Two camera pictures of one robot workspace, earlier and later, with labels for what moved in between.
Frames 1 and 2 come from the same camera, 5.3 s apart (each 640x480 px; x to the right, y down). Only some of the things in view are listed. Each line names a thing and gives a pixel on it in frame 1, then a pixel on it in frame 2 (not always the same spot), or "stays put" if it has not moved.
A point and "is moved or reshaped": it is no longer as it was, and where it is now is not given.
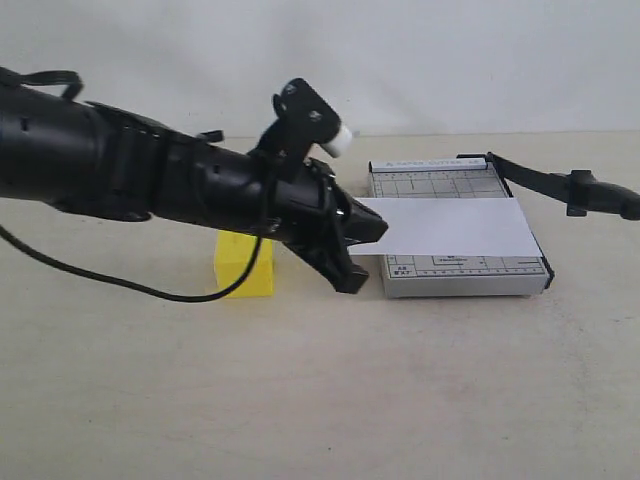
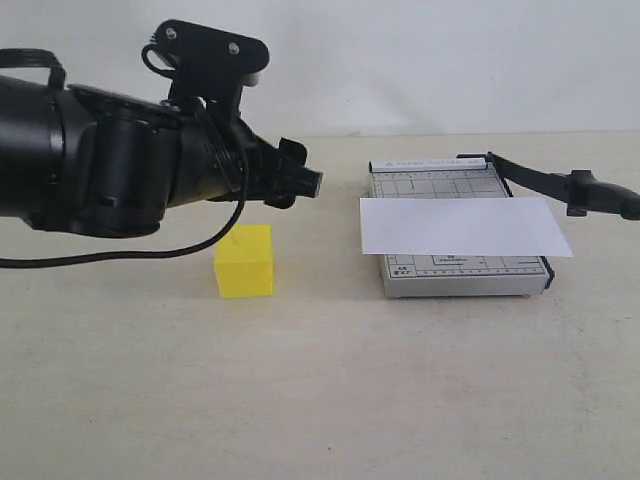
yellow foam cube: x=234 y=254 stays put
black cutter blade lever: x=580 y=191 stays put
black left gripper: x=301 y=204 to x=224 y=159
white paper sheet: x=449 y=227 is moved or reshaped
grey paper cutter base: x=426 y=276 stays put
